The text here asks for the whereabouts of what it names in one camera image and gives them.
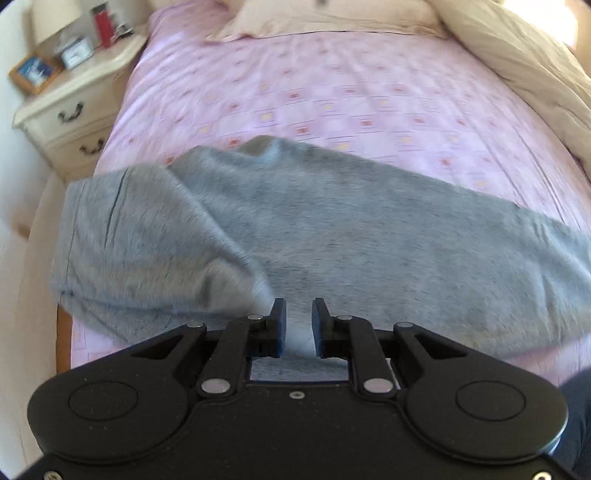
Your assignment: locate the cream nightstand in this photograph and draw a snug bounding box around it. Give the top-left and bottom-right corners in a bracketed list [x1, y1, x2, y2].
[11, 32, 148, 181]

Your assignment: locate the pink patterned bed sheet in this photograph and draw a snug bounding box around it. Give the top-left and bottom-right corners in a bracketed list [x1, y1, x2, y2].
[58, 0, 591, 374]

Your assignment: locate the beige duvet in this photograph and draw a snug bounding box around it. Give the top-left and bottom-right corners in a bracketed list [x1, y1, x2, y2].
[425, 0, 591, 171]

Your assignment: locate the pale pink pillow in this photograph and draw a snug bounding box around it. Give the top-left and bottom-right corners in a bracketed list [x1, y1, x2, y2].
[205, 0, 451, 43]

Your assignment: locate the person's dark trouser leg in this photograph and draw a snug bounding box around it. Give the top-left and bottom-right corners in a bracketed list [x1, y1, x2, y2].
[556, 371, 591, 480]

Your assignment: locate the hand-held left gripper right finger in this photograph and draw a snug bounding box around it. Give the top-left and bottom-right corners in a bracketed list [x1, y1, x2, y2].
[312, 298, 470, 400]

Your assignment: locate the white table lamp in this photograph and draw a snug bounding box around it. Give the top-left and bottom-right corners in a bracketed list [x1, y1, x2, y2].
[30, 0, 84, 47]

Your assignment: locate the white tissue box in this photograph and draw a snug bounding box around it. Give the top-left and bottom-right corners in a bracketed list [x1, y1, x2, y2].
[59, 36, 94, 71]

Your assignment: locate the wooden picture frame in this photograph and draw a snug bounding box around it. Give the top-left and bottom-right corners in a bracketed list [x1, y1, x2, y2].
[8, 53, 64, 97]

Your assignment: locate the red bottle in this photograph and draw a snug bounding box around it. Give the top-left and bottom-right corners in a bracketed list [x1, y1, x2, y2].
[91, 4, 115, 49]

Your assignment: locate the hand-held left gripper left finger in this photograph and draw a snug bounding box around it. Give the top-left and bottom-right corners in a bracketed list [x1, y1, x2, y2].
[119, 298, 289, 398]

